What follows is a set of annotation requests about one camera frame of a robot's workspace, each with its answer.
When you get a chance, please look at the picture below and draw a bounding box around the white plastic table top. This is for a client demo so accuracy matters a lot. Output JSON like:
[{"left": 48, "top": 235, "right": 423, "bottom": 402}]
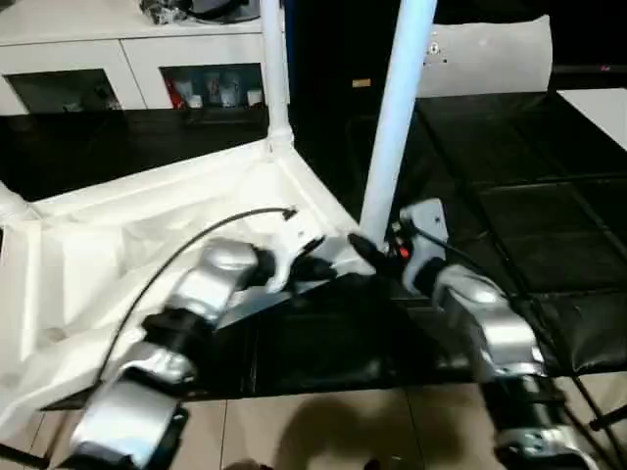
[{"left": 0, "top": 136, "right": 378, "bottom": 442}]

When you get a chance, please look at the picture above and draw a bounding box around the black table mat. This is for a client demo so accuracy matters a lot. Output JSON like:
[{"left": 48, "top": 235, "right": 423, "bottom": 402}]
[{"left": 0, "top": 90, "right": 627, "bottom": 410}]

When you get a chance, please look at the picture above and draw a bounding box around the black cabinet with gold label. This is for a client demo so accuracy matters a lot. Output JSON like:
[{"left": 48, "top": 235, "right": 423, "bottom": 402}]
[{"left": 288, "top": 0, "right": 408, "bottom": 118}]

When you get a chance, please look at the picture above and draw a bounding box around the white flat board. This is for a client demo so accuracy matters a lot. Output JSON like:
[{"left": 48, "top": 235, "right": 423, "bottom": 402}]
[{"left": 557, "top": 87, "right": 627, "bottom": 138}]

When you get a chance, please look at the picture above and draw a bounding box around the black stand leg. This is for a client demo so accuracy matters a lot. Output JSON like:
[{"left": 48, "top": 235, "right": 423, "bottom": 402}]
[
  {"left": 590, "top": 408, "right": 627, "bottom": 432},
  {"left": 0, "top": 443, "right": 50, "bottom": 466}
]

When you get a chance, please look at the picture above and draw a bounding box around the grey round bag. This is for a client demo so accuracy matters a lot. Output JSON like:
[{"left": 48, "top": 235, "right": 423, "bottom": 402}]
[{"left": 188, "top": 0, "right": 261, "bottom": 24}]

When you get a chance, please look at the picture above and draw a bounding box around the black bundle in plastic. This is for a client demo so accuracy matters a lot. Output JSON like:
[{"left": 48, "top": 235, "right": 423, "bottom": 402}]
[{"left": 139, "top": 0, "right": 190, "bottom": 25}]

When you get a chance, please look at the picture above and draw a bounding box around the white sideboard cabinet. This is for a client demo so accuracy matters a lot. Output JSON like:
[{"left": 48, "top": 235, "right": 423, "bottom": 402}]
[{"left": 0, "top": 12, "right": 291, "bottom": 115}]

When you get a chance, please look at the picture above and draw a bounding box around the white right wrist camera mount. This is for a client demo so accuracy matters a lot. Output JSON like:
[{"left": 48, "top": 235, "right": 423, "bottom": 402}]
[{"left": 399, "top": 198, "right": 450, "bottom": 295}]

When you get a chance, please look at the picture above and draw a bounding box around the black rail with red mark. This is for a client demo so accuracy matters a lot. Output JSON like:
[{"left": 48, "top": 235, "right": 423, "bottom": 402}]
[{"left": 552, "top": 66, "right": 627, "bottom": 75}]

